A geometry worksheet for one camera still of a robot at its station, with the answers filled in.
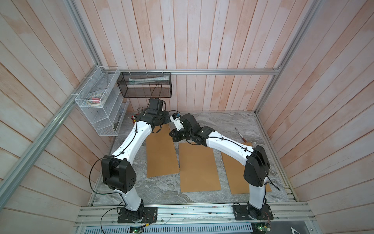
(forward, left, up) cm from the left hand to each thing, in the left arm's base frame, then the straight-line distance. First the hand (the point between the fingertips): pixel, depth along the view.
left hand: (167, 119), depth 85 cm
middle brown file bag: (-21, -19, -24) cm, 37 cm away
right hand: (-9, -1, -3) cm, 9 cm away
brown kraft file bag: (-14, +4, -17) cm, 22 cm away
